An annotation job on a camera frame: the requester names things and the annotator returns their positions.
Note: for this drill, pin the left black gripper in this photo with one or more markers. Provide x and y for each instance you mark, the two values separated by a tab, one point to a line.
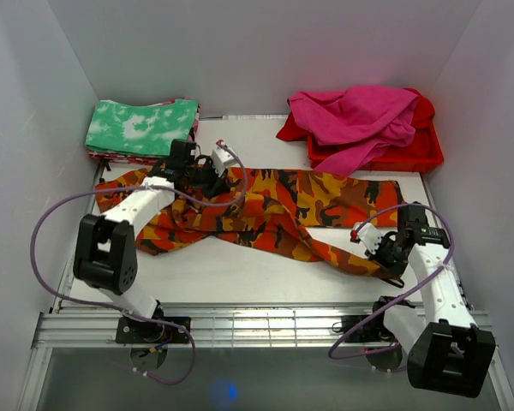
218	185

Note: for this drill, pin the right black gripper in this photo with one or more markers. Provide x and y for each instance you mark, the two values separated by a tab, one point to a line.
394	270

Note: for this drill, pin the orange camouflage trousers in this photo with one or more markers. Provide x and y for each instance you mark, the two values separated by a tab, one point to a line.
272	210

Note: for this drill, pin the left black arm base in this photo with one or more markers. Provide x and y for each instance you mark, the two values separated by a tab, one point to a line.
130	331

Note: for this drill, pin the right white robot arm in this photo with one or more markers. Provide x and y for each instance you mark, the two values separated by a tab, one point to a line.
447	351

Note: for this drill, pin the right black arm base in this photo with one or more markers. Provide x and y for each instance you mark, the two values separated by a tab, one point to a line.
383	328

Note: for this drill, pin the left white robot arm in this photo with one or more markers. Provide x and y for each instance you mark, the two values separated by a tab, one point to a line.
105	253

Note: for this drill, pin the pink patterned folded trousers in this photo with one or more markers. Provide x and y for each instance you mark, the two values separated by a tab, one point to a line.
193	128

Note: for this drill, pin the red plastic tray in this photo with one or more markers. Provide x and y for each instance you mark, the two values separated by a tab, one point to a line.
423	155

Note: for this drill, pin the red garment in tray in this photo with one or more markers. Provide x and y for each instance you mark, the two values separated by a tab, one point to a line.
424	107

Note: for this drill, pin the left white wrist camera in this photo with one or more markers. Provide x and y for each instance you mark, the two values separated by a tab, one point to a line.
223	157

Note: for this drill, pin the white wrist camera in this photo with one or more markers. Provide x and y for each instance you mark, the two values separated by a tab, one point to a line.
368	235
223	157

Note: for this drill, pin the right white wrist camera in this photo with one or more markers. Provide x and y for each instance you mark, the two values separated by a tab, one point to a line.
368	235

